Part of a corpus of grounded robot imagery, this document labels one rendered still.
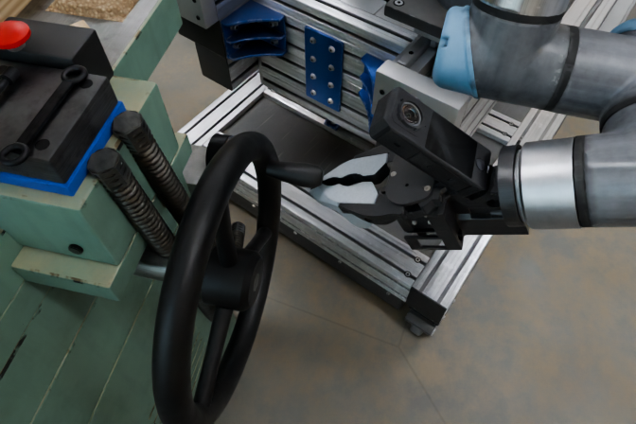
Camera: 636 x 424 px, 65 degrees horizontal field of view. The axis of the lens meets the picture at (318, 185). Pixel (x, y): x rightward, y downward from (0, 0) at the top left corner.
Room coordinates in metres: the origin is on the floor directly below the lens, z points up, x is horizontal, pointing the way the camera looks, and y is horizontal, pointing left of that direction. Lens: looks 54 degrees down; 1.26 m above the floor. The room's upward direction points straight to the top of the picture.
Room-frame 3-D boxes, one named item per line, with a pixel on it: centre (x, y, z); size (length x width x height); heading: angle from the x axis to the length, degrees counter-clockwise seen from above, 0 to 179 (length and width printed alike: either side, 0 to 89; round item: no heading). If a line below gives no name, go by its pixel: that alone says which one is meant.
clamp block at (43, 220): (0.28, 0.22, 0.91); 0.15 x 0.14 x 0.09; 167
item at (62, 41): (0.28, 0.22, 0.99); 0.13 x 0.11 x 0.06; 167
